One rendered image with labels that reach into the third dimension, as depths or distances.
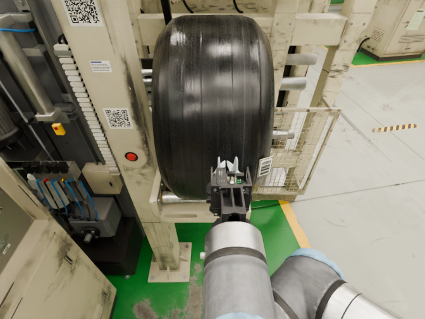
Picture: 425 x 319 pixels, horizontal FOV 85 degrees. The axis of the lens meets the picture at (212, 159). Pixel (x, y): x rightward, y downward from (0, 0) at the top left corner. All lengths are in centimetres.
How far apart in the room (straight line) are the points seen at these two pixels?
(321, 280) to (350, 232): 169
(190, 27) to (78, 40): 27
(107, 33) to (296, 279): 64
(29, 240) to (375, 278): 191
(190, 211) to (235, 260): 61
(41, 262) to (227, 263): 79
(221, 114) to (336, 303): 39
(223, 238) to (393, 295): 176
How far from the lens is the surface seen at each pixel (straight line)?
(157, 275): 174
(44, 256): 103
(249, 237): 34
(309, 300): 43
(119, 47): 67
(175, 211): 92
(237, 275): 31
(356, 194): 239
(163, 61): 58
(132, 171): 92
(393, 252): 219
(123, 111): 75
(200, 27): 64
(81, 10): 67
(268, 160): 59
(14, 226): 98
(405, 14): 518
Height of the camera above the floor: 162
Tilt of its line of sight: 44 degrees down
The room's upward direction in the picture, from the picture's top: straight up
